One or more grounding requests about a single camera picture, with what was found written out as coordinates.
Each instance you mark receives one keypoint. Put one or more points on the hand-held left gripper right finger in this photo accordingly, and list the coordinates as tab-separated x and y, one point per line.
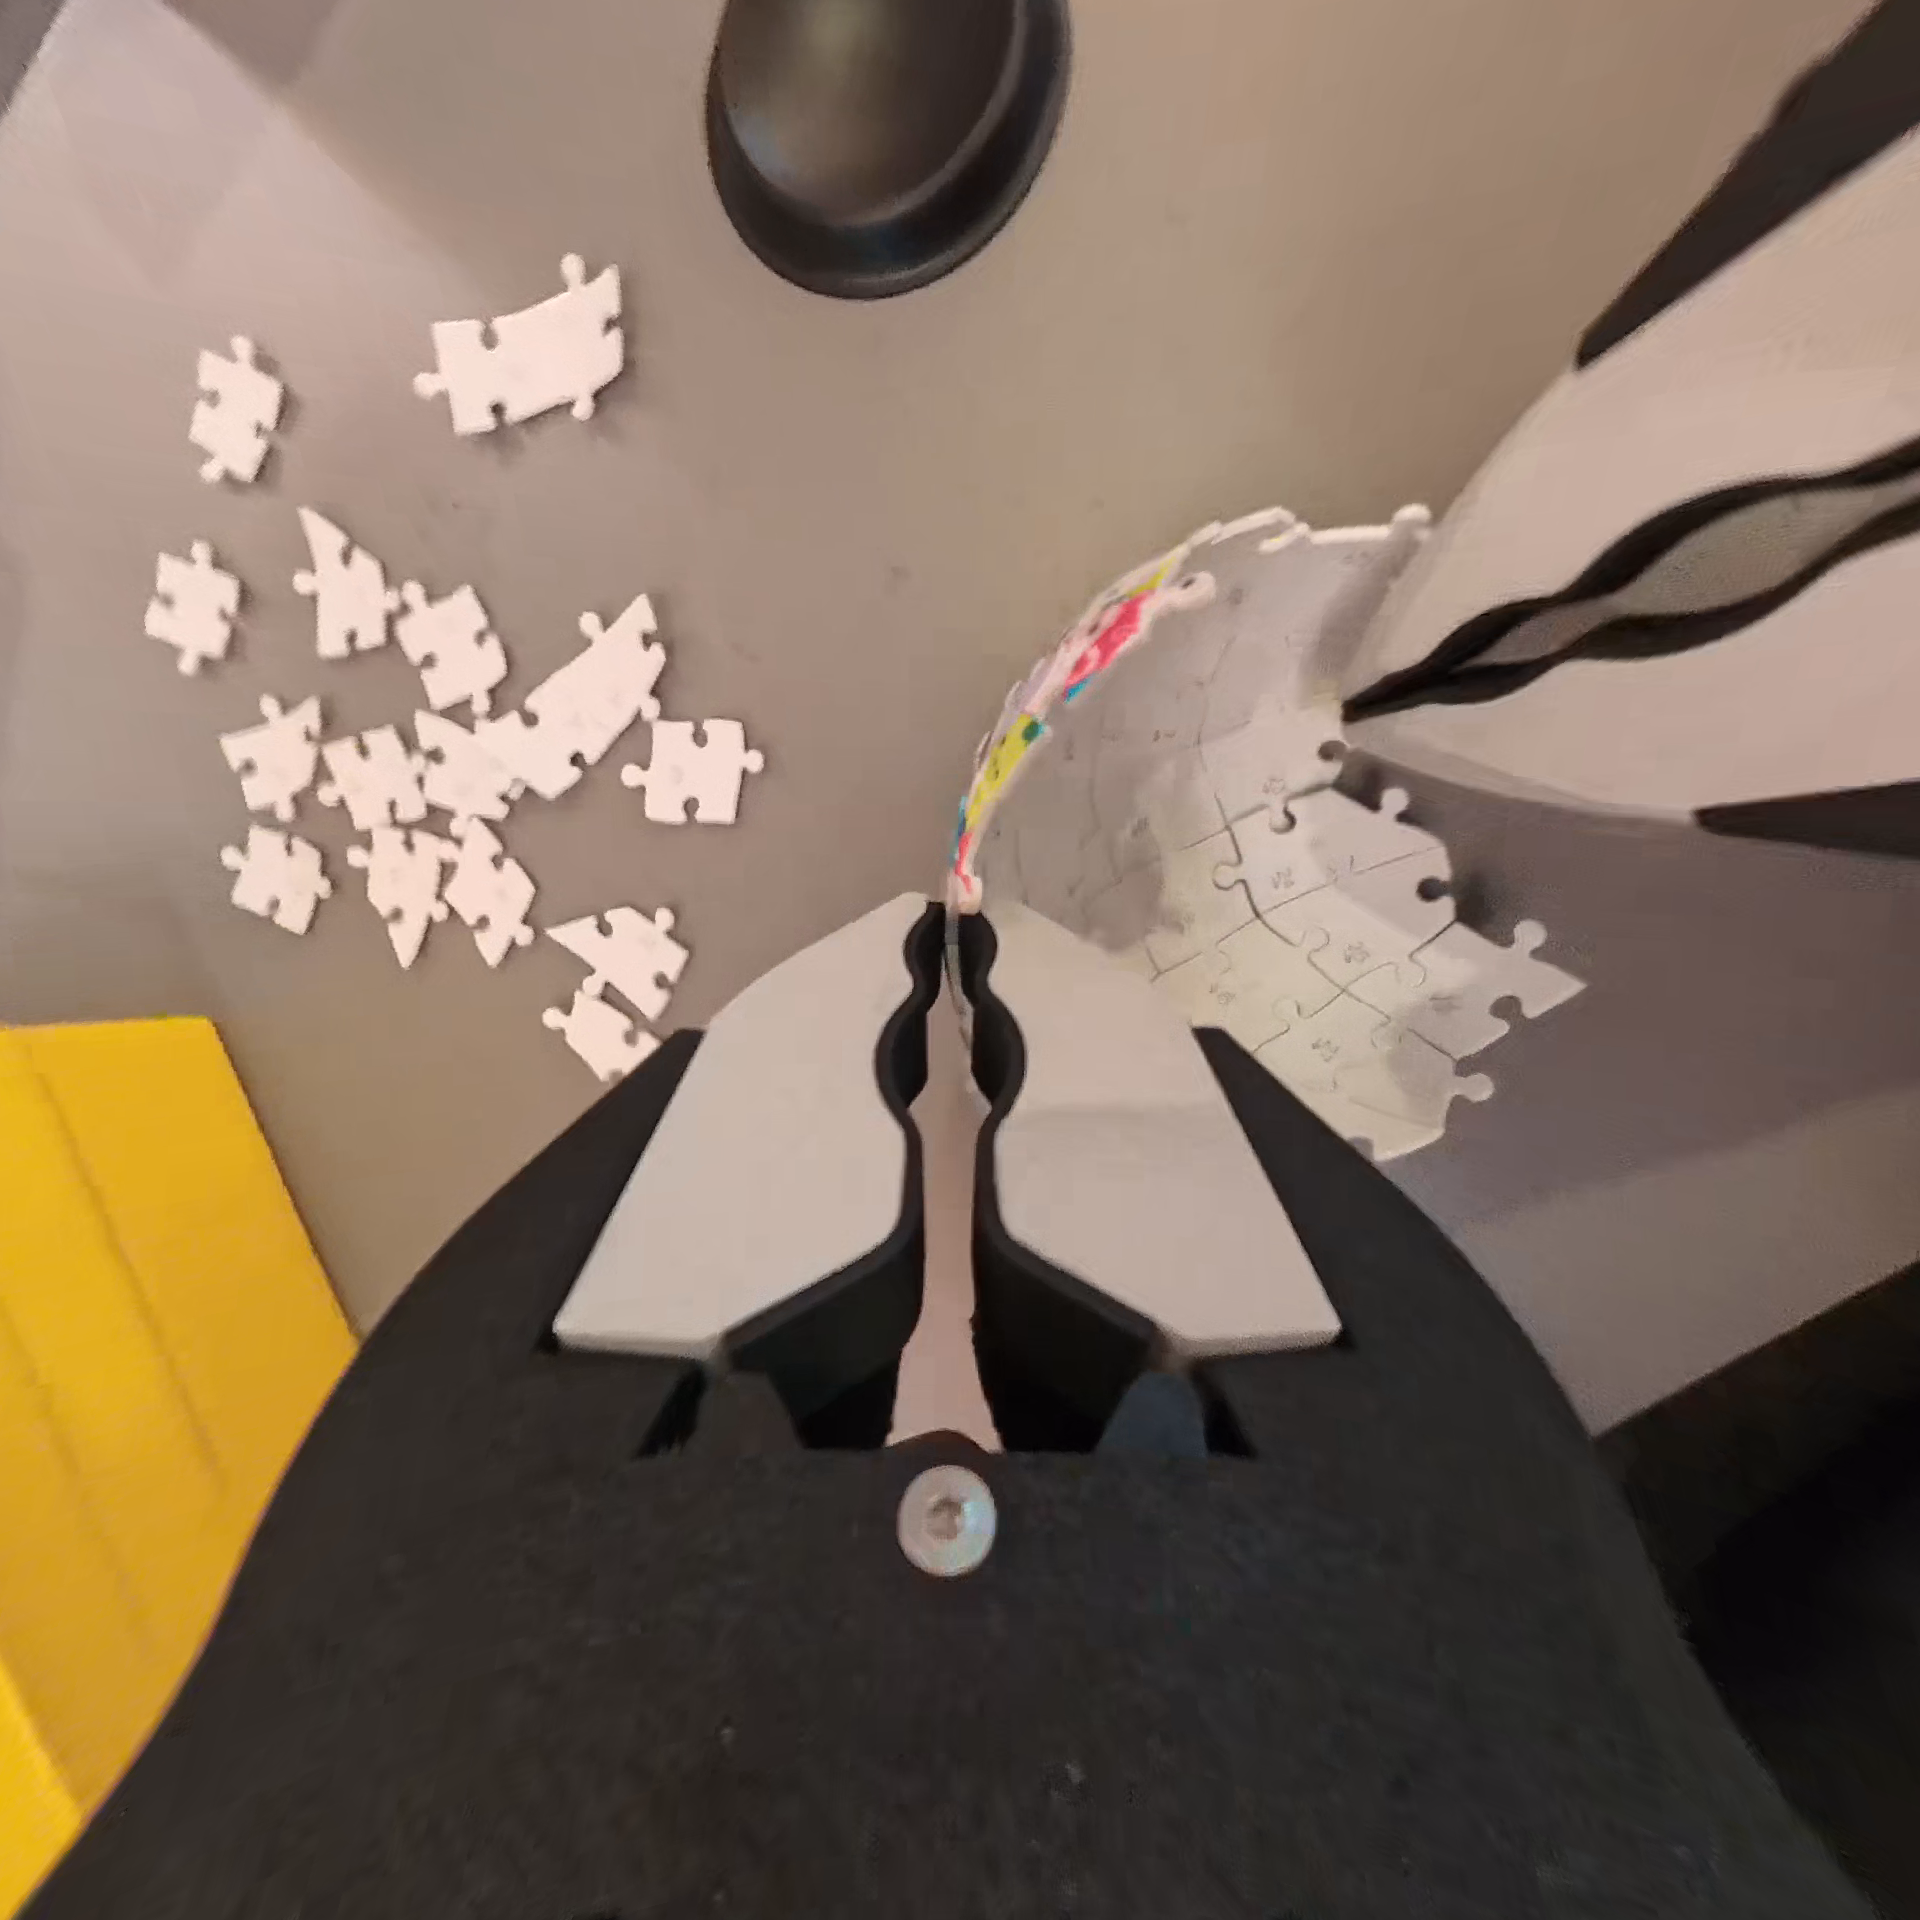
1154	1184

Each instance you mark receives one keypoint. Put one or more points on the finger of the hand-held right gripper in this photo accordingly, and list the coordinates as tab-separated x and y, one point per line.
1681	420
1725	705

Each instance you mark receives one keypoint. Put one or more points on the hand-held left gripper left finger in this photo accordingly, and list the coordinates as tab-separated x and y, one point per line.
751	1171

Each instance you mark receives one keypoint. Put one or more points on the partly built colourful puzzle ball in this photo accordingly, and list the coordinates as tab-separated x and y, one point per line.
1290	901

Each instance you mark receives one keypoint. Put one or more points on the group of white puzzle pieces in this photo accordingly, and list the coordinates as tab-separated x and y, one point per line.
450	751

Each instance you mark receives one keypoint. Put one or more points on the black round puzzle stand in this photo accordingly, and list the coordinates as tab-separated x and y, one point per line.
884	134

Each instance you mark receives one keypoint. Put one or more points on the yellow plastic bin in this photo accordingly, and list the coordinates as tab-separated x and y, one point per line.
120	1350

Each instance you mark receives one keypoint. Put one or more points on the person's dark pants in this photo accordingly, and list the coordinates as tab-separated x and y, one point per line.
1801	1574

